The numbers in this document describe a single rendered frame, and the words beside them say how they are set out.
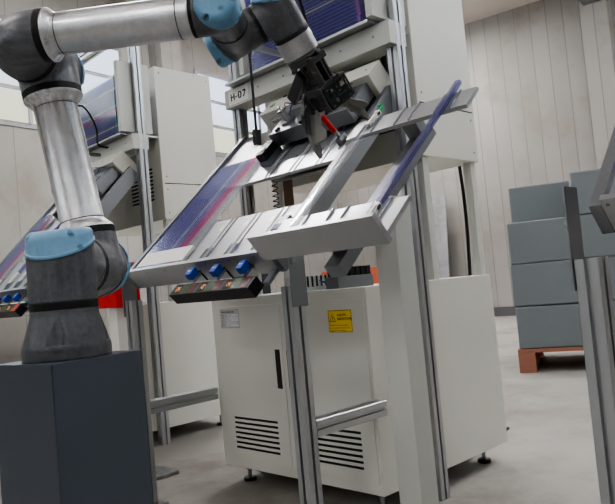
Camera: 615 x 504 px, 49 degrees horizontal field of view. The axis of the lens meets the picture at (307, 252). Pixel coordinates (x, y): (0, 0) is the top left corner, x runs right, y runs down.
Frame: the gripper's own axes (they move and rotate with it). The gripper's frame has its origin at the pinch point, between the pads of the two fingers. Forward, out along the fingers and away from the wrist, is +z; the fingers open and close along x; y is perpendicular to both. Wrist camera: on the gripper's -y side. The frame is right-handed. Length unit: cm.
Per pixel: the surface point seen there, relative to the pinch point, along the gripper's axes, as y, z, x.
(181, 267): -53, 18, -34
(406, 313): 14.0, 33.8, -15.1
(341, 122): -41.4, 10.2, 26.1
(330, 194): -24.7, 18.1, 3.1
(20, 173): -546, 19, 0
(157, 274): -67, 19, -38
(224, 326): -80, 53, -28
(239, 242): -38.0, 17.2, -20.6
